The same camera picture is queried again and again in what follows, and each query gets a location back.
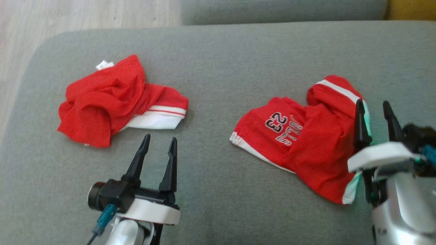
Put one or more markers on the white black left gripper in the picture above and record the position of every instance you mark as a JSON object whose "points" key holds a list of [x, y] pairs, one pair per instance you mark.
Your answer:
{"points": [[153, 212]]}

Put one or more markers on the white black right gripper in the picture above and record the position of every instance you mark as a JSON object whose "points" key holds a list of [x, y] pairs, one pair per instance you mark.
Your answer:
{"points": [[381, 154]]}

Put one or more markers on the red white basketball shorts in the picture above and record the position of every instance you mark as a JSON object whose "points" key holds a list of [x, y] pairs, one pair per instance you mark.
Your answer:
{"points": [[316, 146]]}

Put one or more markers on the red white basketball jersey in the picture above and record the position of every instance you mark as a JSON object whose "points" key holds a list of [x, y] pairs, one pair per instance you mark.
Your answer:
{"points": [[102, 98]]}

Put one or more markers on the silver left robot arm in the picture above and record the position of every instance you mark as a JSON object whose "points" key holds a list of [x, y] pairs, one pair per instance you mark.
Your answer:
{"points": [[126, 234]]}

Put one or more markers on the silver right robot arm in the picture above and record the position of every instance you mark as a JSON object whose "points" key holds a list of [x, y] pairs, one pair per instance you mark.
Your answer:
{"points": [[405, 207]]}

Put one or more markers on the grey sofa seat cushion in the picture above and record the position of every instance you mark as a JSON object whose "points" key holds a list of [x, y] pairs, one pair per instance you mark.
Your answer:
{"points": [[218, 68]]}

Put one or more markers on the yellow cushion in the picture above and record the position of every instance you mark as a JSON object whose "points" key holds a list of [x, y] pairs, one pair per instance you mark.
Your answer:
{"points": [[412, 8]]}

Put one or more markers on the grey sofa back cushion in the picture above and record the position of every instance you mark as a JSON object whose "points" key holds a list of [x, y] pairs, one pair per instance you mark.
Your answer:
{"points": [[282, 10]]}

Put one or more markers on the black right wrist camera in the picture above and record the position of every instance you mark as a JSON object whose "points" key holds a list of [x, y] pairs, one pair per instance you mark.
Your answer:
{"points": [[420, 136]]}

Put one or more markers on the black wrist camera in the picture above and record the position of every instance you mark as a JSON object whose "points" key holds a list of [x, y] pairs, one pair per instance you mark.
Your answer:
{"points": [[112, 194], [420, 136]]}

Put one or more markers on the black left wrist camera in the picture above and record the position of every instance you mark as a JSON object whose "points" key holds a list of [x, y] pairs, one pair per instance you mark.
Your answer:
{"points": [[112, 194]]}

